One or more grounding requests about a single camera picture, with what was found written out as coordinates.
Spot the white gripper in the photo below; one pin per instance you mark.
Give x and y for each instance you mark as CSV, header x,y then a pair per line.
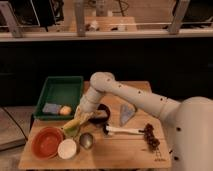
x,y
88,103

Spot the white plastic bowl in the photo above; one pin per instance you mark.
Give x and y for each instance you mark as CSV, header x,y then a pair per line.
x,y
67,149

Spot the yellow banana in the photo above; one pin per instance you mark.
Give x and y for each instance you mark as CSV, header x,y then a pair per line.
x,y
72,124

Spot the dark red grapes bunch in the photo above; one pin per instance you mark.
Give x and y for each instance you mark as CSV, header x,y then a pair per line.
x,y
149,137

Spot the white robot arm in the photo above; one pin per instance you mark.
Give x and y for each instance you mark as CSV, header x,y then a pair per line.
x,y
191,119

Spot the green plastic tray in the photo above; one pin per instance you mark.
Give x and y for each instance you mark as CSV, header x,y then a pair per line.
x,y
60,90

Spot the wooden board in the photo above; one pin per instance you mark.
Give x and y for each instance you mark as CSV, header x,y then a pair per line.
x,y
120,151

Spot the small metal cup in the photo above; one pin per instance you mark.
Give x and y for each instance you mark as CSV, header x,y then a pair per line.
x,y
86,140

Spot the green plastic cup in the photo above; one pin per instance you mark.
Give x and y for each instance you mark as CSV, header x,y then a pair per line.
x,y
71,132

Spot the orange plastic bowl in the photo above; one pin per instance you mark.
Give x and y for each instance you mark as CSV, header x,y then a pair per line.
x,y
45,143

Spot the blue sponge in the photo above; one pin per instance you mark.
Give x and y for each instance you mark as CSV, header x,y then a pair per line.
x,y
50,108

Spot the yellow round fruit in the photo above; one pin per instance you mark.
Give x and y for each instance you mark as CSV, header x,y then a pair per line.
x,y
65,110

